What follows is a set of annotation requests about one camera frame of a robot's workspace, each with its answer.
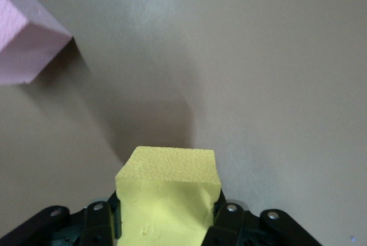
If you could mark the paper table cover sheet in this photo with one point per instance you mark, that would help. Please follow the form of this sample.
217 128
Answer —
243 56

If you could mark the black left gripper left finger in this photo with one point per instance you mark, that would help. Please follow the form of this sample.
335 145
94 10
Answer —
57 228

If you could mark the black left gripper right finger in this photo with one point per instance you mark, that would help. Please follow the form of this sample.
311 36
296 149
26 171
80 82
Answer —
258 228

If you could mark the pink foam block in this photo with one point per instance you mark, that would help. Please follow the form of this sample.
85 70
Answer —
28 51

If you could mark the yellow foam block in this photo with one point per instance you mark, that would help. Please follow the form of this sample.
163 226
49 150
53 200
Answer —
169 165

